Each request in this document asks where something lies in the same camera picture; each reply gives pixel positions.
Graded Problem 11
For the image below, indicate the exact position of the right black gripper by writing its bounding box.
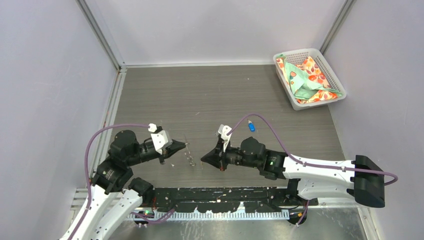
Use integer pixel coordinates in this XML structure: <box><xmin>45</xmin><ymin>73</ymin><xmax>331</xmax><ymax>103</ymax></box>
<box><xmin>201</xmin><ymin>138</ymin><xmax>260</xmax><ymax>172</ymax></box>

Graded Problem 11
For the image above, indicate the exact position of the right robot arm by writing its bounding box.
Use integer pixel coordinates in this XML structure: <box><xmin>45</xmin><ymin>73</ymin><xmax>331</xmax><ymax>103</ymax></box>
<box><xmin>200</xmin><ymin>137</ymin><xmax>386</xmax><ymax>208</ymax></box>

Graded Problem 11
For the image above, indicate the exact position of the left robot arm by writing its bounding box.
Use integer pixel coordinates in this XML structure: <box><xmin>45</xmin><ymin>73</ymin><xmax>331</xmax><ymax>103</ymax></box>
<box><xmin>62</xmin><ymin>124</ymin><xmax>187</xmax><ymax>240</ymax></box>

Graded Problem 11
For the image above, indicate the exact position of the blue key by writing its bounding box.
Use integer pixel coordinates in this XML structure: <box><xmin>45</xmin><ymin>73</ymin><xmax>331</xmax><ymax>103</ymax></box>
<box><xmin>247</xmin><ymin>120</ymin><xmax>256</xmax><ymax>132</ymax></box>

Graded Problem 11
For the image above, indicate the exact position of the floral patterned cloth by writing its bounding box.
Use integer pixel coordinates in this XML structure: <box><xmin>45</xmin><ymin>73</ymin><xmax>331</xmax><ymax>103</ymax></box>
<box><xmin>276</xmin><ymin>54</ymin><xmax>343</xmax><ymax>104</ymax></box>

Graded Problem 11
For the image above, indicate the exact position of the white plastic basket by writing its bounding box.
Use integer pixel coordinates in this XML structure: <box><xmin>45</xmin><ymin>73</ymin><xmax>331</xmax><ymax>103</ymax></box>
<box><xmin>273</xmin><ymin>48</ymin><xmax>347</xmax><ymax>111</ymax></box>

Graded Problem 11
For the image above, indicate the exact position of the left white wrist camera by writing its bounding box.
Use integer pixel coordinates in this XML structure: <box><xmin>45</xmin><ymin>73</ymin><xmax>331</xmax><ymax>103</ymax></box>
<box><xmin>150</xmin><ymin>130</ymin><xmax>173</xmax><ymax>155</ymax></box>

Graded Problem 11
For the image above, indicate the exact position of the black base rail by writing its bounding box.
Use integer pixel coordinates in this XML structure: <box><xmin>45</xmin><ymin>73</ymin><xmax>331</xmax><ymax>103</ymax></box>
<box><xmin>140</xmin><ymin>187</ymin><xmax>307</xmax><ymax>213</ymax></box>

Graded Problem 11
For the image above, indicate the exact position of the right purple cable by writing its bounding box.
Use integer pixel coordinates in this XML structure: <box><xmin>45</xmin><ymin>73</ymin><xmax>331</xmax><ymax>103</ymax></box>
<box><xmin>226</xmin><ymin>113</ymin><xmax>399</xmax><ymax>187</ymax></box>

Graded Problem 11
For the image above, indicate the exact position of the purple cable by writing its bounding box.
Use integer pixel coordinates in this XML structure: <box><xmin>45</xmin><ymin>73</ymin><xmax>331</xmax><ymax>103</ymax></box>
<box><xmin>66</xmin><ymin>123</ymin><xmax>157</xmax><ymax>240</ymax></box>
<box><xmin>226</xmin><ymin>113</ymin><xmax>399</xmax><ymax>187</ymax></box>

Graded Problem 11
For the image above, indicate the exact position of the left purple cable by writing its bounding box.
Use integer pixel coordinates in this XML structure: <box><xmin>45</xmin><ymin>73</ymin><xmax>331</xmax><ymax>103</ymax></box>
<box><xmin>66</xmin><ymin>123</ymin><xmax>157</xmax><ymax>240</ymax></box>

